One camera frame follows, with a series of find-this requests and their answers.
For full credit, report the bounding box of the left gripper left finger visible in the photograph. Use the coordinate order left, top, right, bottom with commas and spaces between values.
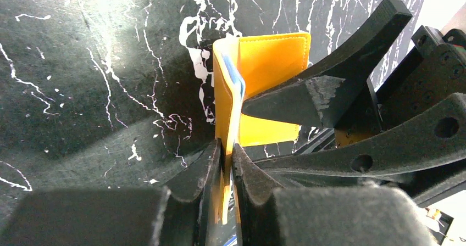
1, 139, 222, 245

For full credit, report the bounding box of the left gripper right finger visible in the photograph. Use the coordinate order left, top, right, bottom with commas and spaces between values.
232, 144, 435, 245

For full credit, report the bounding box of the orange card holder wallet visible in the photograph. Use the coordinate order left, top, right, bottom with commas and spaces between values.
212, 32, 311, 225

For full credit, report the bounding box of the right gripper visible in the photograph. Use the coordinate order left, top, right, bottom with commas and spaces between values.
241, 0, 466, 207

